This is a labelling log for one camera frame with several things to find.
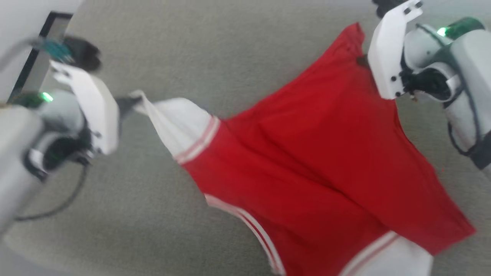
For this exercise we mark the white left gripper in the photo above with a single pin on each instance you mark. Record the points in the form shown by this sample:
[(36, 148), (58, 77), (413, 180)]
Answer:
[(99, 115)]

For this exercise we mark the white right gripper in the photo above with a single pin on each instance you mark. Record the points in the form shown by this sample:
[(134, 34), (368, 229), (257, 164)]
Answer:
[(387, 57)]

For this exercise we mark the red and white jersey garment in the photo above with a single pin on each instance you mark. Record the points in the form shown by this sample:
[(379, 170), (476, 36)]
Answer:
[(326, 153)]

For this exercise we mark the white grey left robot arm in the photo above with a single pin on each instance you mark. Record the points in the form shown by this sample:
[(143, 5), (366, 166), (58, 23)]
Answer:
[(15, 161)]

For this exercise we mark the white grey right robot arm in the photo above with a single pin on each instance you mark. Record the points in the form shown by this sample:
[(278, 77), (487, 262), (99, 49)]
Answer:
[(472, 57)]

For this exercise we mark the grey fabric sofa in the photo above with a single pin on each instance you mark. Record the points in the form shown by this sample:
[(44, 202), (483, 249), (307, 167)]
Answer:
[(153, 57)]

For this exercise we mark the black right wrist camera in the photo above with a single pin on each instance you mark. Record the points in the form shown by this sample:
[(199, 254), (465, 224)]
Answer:
[(383, 5)]

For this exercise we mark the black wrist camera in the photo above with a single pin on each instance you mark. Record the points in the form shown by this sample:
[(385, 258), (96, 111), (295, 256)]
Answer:
[(383, 5), (84, 53)]

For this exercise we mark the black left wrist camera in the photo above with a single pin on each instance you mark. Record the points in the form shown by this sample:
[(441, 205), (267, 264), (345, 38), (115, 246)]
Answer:
[(84, 53)]

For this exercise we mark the black frame strip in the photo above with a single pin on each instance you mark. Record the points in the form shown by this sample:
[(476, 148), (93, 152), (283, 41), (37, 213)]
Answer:
[(20, 82)]

